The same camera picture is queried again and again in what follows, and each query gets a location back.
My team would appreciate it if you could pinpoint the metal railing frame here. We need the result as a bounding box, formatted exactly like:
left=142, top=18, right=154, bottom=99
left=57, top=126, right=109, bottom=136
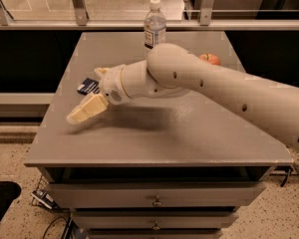
left=0, top=0, right=299, bottom=31

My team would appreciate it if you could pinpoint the grey drawer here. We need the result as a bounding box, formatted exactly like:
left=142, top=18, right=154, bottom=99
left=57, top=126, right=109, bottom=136
left=46, top=182, right=265, bottom=209
left=72, top=212, right=238, bottom=230

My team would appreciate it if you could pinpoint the blue rxbar blueberry wrapper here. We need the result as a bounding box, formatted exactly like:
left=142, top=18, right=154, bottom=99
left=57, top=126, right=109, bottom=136
left=77, top=78, right=100, bottom=96

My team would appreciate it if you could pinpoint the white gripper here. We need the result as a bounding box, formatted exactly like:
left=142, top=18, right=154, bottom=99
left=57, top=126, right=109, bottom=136
left=67, top=64, right=132, bottom=124

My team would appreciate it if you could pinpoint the middle grey drawer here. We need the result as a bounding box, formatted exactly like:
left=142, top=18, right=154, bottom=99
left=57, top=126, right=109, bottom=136
left=72, top=212, right=238, bottom=230

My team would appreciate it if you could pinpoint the small device on floor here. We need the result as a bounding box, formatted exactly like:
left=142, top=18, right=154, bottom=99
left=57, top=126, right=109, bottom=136
left=31, top=189, right=55, bottom=209

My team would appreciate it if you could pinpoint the red apple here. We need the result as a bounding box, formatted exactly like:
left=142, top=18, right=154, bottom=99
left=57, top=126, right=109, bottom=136
left=199, top=53, right=220, bottom=66

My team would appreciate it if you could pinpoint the top grey drawer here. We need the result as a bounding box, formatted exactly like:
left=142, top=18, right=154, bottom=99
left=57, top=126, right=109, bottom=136
left=46, top=182, right=265, bottom=209

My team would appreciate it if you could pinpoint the clear plastic water bottle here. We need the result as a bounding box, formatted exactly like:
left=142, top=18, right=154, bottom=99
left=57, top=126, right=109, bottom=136
left=144, top=0, right=166, bottom=53

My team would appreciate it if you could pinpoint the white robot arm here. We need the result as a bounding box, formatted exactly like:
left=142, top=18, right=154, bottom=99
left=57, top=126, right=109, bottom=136
left=67, top=43, right=299, bottom=151

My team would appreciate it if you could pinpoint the black cable on floor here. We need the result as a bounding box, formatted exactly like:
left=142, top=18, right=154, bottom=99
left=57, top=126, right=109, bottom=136
left=41, top=215, right=74, bottom=239

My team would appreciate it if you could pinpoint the grey drawer cabinet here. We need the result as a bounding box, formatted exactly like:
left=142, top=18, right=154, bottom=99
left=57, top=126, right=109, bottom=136
left=26, top=32, right=292, bottom=239

